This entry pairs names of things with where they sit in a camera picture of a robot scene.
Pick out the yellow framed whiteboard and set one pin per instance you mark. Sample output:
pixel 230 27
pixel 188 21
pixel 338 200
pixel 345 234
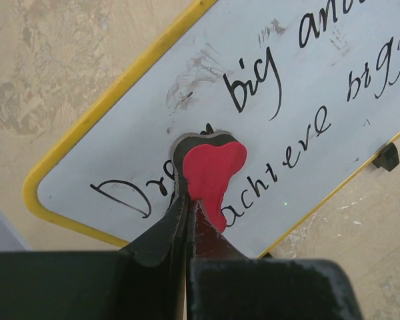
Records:
pixel 311 88

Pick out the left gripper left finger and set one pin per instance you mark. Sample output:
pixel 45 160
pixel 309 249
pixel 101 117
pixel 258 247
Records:
pixel 143 280

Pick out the red whiteboard eraser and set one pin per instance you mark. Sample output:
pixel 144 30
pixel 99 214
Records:
pixel 203 167

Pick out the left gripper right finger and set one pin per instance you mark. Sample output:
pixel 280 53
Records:
pixel 222 283

